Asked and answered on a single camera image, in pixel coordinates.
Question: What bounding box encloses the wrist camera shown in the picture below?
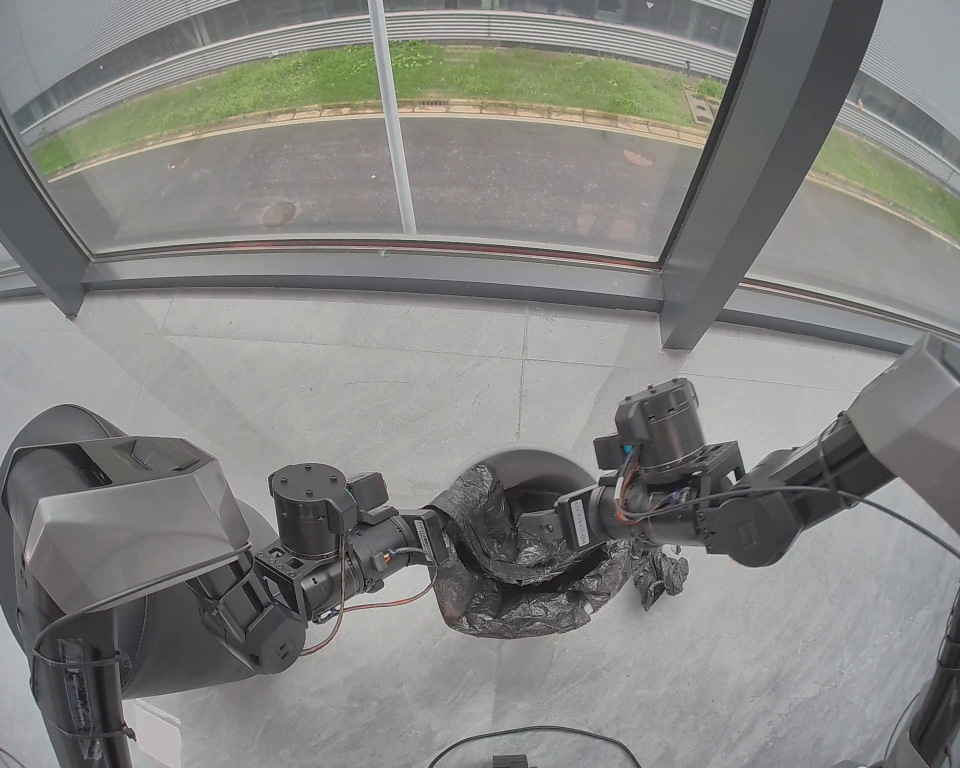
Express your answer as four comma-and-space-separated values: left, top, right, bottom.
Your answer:
348, 471, 399, 526
592, 431, 639, 474

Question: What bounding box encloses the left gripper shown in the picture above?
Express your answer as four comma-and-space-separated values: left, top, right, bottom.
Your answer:
348, 508, 451, 590

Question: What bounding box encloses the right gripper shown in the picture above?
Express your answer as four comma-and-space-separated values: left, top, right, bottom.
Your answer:
516, 483, 654, 552

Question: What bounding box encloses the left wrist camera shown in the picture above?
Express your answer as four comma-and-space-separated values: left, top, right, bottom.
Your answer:
348, 471, 399, 526

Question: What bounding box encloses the crumpled black plastic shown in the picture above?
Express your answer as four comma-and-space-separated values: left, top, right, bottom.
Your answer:
630, 543, 690, 612

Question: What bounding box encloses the black cable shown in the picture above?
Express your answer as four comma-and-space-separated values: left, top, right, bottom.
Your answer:
435, 723, 640, 768
701, 483, 960, 564
30, 547, 252, 684

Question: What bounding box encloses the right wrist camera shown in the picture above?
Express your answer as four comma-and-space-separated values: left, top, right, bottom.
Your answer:
592, 431, 639, 474

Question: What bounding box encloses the black plastic bag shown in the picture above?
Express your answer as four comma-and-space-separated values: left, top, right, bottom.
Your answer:
431, 463, 635, 639

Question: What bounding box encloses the white trash bin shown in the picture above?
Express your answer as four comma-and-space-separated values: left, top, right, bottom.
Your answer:
480, 444, 601, 519

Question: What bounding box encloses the window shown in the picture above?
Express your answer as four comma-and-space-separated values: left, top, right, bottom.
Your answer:
0, 0, 960, 357

